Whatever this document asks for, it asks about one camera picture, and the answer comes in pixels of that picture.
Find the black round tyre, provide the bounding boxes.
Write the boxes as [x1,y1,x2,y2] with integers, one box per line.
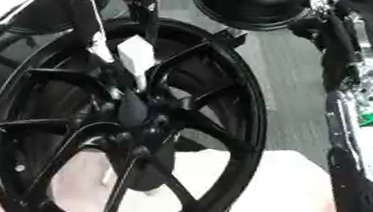
[185,0,327,40]

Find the black spoked wheel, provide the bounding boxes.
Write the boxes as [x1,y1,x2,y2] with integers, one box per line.
[0,0,281,212]

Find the white pin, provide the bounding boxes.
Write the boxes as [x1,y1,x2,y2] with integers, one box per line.
[111,32,161,92]

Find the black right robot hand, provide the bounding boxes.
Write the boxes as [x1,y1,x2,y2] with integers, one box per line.
[280,0,373,99]

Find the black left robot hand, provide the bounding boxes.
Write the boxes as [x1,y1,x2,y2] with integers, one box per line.
[58,0,165,75]

